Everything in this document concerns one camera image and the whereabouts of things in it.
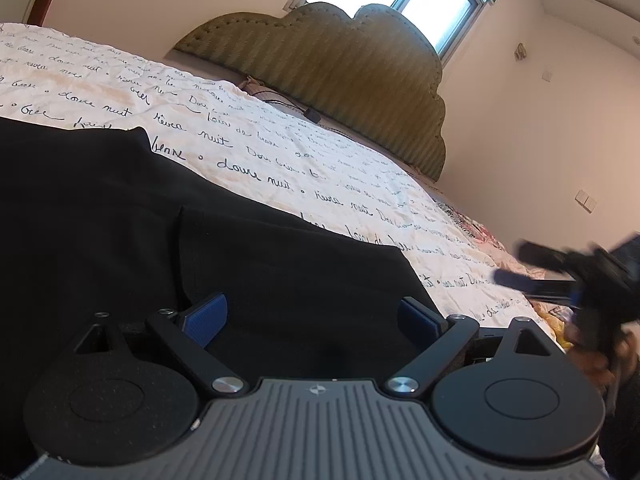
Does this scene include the floral pillow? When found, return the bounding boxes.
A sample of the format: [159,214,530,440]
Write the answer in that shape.
[434,197,506,254]

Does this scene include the black pants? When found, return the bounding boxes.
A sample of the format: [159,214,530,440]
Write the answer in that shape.
[0,116,446,411]

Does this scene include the white script-print bedspread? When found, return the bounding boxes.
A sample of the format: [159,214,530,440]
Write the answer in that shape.
[1,23,563,337]

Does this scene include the olive tufted headboard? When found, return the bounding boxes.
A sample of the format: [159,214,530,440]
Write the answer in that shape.
[175,2,446,181]

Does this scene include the right hand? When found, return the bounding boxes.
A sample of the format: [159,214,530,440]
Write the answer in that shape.
[562,320,640,416]

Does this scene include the small black device on bed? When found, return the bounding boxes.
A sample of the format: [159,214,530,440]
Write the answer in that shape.
[304,107,322,124]

